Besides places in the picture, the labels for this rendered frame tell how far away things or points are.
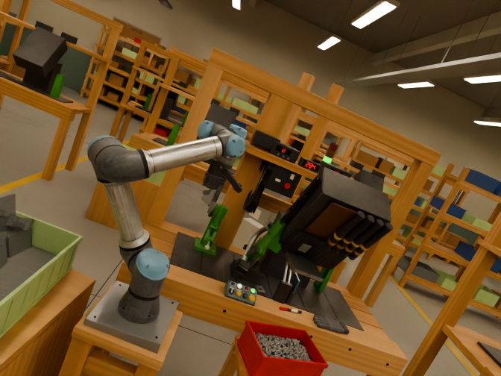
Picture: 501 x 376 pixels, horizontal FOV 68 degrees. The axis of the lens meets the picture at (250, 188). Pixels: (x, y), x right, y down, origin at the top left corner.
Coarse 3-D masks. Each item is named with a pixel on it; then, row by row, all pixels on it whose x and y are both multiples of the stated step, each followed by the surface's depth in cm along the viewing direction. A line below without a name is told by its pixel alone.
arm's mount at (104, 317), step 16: (112, 288) 146; (112, 304) 137; (160, 304) 147; (176, 304) 151; (96, 320) 127; (112, 320) 130; (160, 320) 138; (128, 336) 127; (144, 336) 128; (160, 336) 130
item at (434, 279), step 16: (448, 176) 624; (464, 176) 587; (480, 176) 593; (432, 192) 644; (480, 192) 590; (496, 192) 604; (448, 208) 606; (496, 208) 651; (416, 224) 653; (432, 224) 609; (464, 224) 601; (480, 224) 610; (416, 256) 617; (448, 256) 614; (464, 256) 634; (416, 272) 628; (432, 272) 629; (496, 272) 631; (432, 288) 626; (448, 288) 635; (480, 288) 685; (480, 304) 640; (496, 304) 659
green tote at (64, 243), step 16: (32, 224) 155; (48, 224) 156; (32, 240) 157; (48, 240) 157; (64, 240) 157; (80, 240) 156; (64, 256) 145; (48, 272) 134; (64, 272) 154; (16, 288) 113; (32, 288) 124; (48, 288) 141; (0, 304) 105; (16, 304) 117; (32, 304) 130; (0, 320) 109; (16, 320) 121; (0, 336) 113
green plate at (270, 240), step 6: (282, 216) 200; (276, 222) 200; (282, 222) 193; (276, 228) 195; (282, 228) 190; (270, 234) 197; (276, 234) 191; (264, 240) 198; (270, 240) 191; (276, 240) 193; (258, 246) 200; (264, 246) 193; (270, 246) 194; (276, 246) 194; (276, 252) 195
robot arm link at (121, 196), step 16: (96, 144) 120; (112, 144) 117; (96, 176) 124; (112, 192) 127; (128, 192) 129; (112, 208) 131; (128, 208) 131; (128, 224) 134; (128, 240) 137; (144, 240) 139; (128, 256) 139
